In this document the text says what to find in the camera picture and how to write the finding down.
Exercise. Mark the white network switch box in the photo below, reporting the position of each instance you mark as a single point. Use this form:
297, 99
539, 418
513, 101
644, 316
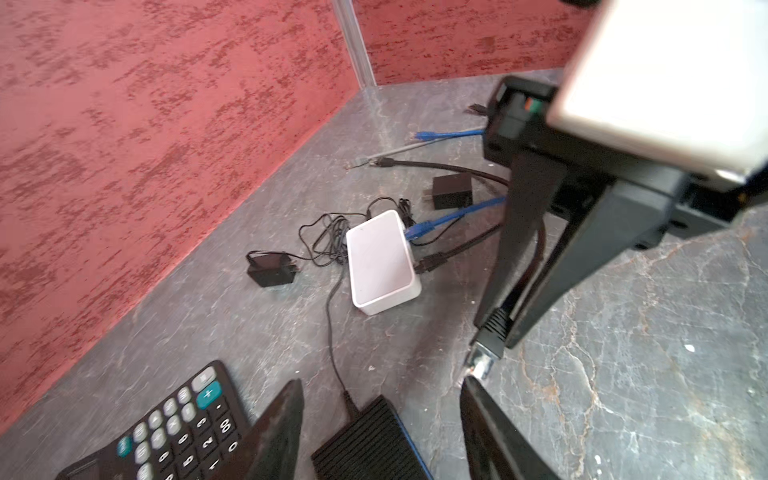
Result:
381, 264

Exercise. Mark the black desk calculator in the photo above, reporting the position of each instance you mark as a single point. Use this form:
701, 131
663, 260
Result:
190, 434

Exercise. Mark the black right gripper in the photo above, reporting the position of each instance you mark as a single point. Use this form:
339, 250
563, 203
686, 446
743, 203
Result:
648, 200

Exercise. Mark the black power adapter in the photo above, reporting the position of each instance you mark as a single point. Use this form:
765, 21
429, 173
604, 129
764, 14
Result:
451, 191
270, 269

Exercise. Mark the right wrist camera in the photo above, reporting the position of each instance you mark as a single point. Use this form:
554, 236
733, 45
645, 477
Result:
682, 83

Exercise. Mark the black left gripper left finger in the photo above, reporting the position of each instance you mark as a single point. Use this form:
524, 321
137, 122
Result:
270, 449

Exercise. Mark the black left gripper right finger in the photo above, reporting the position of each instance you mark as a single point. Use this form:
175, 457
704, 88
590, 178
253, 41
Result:
495, 448

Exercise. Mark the black smartphone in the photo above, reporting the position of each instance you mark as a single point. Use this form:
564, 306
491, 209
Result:
373, 445

